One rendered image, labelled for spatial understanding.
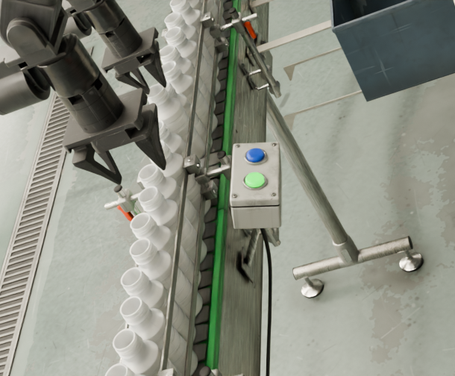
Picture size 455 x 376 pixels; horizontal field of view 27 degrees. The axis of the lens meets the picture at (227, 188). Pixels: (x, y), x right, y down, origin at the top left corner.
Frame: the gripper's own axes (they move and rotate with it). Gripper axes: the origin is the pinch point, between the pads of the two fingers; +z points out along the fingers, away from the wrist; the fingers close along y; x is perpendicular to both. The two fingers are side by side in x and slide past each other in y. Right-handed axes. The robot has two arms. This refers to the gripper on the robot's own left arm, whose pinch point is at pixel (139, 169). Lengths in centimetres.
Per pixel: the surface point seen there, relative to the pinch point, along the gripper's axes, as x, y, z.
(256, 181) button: 24.6, 3.0, 27.9
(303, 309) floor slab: 95, -33, 139
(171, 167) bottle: 33.9, -13.0, 26.9
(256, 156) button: 30.7, 2.9, 27.8
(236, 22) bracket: 79, -4, 30
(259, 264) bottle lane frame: 34, -9, 56
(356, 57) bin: 86, 14, 53
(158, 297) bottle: 5.3, -12.6, 27.8
